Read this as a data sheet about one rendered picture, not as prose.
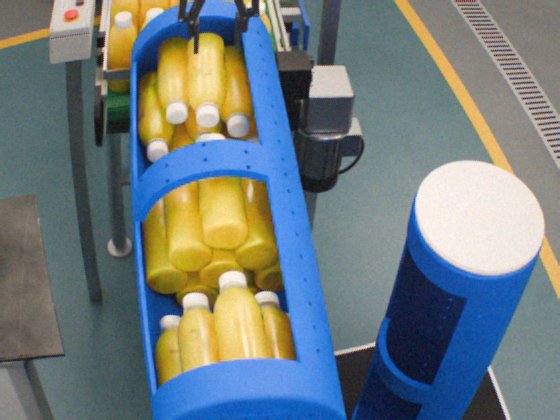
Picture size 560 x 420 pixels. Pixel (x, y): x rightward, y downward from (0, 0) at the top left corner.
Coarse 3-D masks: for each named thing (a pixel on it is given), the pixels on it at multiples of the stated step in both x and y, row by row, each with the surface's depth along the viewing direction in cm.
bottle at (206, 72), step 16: (192, 48) 180; (208, 48) 179; (224, 48) 182; (192, 64) 177; (208, 64) 176; (224, 64) 179; (192, 80) 175; (208, 80) 173; (224, 80) 176; (192, 96) 173; (208, 96) 172; (224, 96) 175
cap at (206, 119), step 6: (204, 108) 171; (210, 108) 171; (216, 108) 172; (198, 114) 171; (204, 114) 171; (210, 114) 171; (216, 114) 171; (198, 120) 172; (204, 120) 172; (210, 120) 172; (216, 120) 172; (204, 126) 173; (210, 126) 173
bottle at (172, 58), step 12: (180, 36) 188; (168, 48) 186; (180, 48) 186; (168, 60) 183; (180, 60) 183; (168, 72) 181; (180, 72) 181; (168, 84) 179; (180, 84) 179; (168, 96) 178; (180, 96) 178
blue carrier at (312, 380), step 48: (144, 48) 190; (192, 144) 157; (240, 144) 157; (288, 144) 167; (144, 192) 157; (288, 192) 157; (288, 240) 149; (144, 288) 150; (288, 288) 142; (144, 336) 145; (192, 384) 130; (240, 384) 128; (288, 384) 129; (336, 384) 138
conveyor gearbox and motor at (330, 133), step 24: (336, 72) 227; (312, 96) 221; (336, 96) 222; (312, 120) 227; (336, 120) 227; (312, 144) 233; (336, 144) 234; (360, 144) 238; (312, 168) 240; (336, 168) 243; (312, 192) 245
